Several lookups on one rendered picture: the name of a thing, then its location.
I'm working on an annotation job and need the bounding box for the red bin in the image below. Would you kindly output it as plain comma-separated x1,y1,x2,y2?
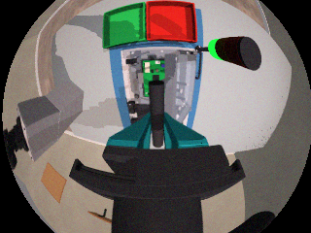
147,0,197,43

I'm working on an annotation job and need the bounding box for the green circuit board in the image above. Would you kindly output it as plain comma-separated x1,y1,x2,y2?
143,60,165,97

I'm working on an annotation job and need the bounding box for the green open-top bin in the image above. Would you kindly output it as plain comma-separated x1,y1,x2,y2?
103,2,148,49

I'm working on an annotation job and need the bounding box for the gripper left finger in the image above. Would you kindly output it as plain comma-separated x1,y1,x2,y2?
106,113,152,149

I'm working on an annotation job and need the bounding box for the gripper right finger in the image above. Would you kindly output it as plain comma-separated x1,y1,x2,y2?
163,112,209,149

